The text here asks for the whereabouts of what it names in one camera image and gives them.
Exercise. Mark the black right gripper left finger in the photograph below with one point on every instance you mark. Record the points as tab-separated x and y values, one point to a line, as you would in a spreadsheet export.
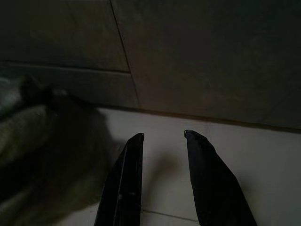
127	183

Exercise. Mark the woven plastic sack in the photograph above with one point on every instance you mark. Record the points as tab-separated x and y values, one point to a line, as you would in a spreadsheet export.
35	141

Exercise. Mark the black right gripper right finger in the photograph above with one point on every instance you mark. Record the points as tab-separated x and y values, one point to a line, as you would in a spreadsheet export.
211	188

